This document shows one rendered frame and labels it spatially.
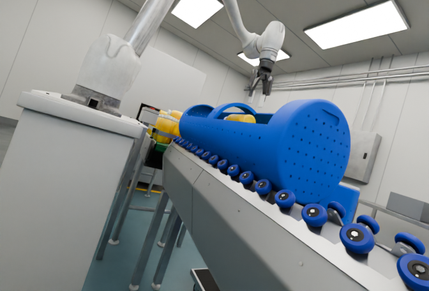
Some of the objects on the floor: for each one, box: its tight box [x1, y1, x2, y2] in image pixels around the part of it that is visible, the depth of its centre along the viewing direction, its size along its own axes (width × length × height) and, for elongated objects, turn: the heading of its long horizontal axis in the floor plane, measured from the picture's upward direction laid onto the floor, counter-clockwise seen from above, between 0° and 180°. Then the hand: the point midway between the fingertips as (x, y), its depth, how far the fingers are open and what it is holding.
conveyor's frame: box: [109, 132, 176, 248], centre depth 211 cm, size 48×164×90 cm, turn 108°
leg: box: [129, 190, 169, 291], centre depth 124 cm, size 6×6×63 cm
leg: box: [151, 211, 183, 290], centre depth 130 cm, size 6×6×63 cm
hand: (256, 100), depth 102 cm, fingers open, 6 cm apart
